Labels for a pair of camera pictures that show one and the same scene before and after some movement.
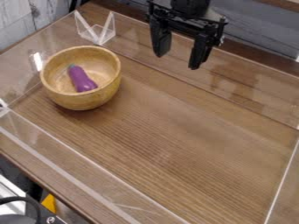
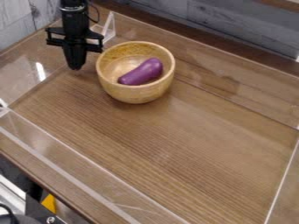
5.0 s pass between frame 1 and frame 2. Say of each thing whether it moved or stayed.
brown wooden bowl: moved
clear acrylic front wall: stayed
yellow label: stayed
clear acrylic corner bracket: stayed
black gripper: moved
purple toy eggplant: moved
